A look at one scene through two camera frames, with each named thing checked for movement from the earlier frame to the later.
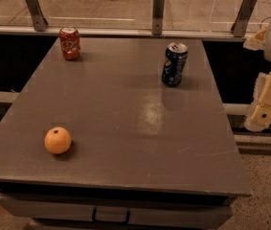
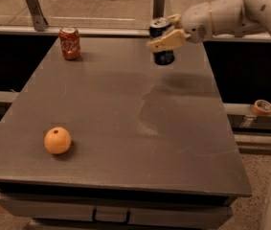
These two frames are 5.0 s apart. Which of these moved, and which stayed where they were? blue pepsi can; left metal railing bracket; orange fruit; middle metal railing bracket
Moved: blue pepsi can
Stayed: orange fruit; left metal railing bracket; middle metal railing bracket
